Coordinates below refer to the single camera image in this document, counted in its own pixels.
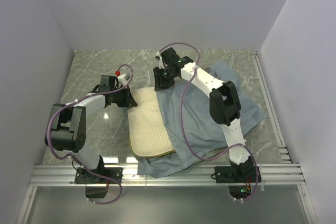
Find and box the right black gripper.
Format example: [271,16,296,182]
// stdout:
[153,66,177,91]

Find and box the cream pillow yellow edge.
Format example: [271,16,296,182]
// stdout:
[128,87,175,158]

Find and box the blue fabric pillowcase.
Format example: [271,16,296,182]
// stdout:
[138,60,267,178]

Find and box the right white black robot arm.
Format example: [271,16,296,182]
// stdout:
[153,45,258,182]

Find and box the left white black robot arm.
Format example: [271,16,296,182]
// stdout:
[45,71,137,183]

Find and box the left black controller box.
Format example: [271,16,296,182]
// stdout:
[85,186,108,199]

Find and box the right controller board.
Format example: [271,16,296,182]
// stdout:
[228,185,251,200]

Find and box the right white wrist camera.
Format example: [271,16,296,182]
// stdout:
[155,51,166,69]

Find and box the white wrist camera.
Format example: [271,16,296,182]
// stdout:
[115,70,131,86]
[155,51,166,69]

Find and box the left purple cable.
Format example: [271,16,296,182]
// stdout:
[46,63,134,205]

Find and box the purple cable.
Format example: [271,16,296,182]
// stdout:
[157,41,260,204]
[46,63,134,205]

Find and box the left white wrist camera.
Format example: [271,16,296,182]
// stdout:
[115,70,131,86]

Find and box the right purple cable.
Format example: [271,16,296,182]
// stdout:
[157,41,260,204]

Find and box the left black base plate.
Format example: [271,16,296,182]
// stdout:
[74,167,123,184]

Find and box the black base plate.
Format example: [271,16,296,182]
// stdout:
[74,167,123,184]
[211,166,262,184]

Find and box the aluminium front rail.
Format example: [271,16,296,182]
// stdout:
[28,163,307,188]

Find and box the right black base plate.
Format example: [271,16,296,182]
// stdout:
[211,166,262,184]

